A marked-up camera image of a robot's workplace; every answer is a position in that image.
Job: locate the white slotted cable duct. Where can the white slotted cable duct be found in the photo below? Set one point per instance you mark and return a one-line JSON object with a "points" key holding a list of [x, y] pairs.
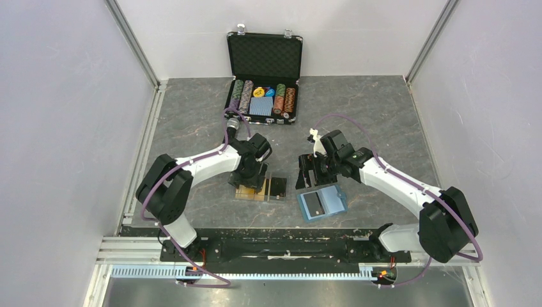
{"points": [[185, 272]]}

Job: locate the pink grey chip stack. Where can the pink grey chip stack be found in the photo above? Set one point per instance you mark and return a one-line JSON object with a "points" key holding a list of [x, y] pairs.
{"points": [[245, 97]]}

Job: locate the green orange chip stack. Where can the green orange chip stack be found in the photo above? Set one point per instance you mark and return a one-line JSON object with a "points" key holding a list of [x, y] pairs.
{"points": [[279, 98]]}

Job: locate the black VIP credit card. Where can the black VIP credit card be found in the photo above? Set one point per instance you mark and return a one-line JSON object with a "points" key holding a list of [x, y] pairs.
{"points": [[314, 205]]}

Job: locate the brown orange chip stack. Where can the brown orange chip stack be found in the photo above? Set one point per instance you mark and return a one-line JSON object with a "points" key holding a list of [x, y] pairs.
{"points": [[289, 100]]}

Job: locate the clear box with gold cards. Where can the clear box with gold cards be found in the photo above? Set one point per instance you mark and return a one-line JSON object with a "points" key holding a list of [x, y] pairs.
{"points": [[273, 189]]}

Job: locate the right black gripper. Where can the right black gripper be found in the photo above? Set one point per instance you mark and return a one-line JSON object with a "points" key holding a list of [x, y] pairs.
{"points": [[307, 162]]}

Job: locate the blue round chip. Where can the blue round chip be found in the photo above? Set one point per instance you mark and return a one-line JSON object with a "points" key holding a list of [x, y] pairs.
{"points": [[270, 92]]}

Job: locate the green purple chip stack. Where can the green purple chip stack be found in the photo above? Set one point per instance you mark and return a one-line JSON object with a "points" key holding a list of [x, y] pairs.
{"points": [[235, 98]]}

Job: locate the blue playing card deck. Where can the blue playing card deck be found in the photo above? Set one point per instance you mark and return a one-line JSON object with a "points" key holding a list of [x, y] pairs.
{"points": [[261, 106]]}

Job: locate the light blue card holder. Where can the light blue card holder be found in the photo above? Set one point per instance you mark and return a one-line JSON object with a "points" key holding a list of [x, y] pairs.
{"points": [[333, 200]]}

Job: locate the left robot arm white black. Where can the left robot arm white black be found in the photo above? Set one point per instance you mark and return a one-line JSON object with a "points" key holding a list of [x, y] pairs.
{"points": [[165, 189]]}

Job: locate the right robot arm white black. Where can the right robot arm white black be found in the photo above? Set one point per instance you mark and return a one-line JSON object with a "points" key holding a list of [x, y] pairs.
{"points": [[445, 222]]}

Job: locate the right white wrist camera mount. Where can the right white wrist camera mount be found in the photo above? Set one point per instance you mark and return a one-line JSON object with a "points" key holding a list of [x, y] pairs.
{"points": [[315, 138]]}

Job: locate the black microphone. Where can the black microphone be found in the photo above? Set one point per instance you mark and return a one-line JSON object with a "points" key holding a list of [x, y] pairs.
{"points": [[232, 125]]}

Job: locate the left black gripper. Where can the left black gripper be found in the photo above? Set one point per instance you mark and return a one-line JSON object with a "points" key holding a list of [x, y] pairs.
{"points": [[236, 179]]}

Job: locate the black poker chip case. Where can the black poker chip case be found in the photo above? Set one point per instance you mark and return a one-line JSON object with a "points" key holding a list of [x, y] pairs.
{"points": [[267, 60]]}

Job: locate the yellow dealer chip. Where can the yellow dealer chip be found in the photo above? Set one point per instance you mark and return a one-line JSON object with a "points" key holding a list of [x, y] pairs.
{"points": [[259, 92]]}

